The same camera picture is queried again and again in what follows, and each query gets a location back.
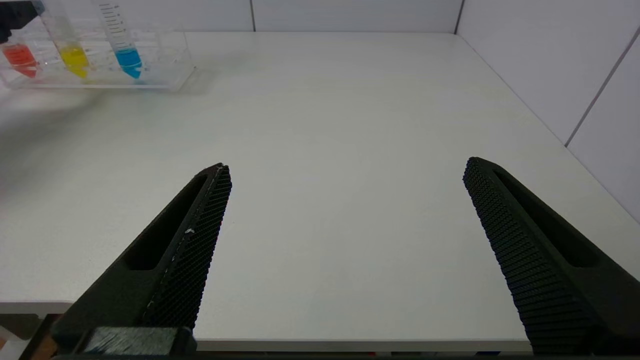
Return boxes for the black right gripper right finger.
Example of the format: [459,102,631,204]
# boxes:
[462,156,640,357]

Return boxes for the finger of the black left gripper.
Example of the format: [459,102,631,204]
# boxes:
[0,0,46,44]

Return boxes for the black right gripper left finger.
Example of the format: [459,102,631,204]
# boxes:
[50,162,233,356]

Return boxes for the test tube with red pigment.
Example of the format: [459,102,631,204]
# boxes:
[0,41,40,80]

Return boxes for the test tube with yellow pigment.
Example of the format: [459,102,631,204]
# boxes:
[35,0,92,80]

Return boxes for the test tube with blue pigment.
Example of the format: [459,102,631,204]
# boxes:
[92,0,145,80]

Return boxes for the clear plastic test tube rack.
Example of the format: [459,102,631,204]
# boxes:
[0,17,196,92]

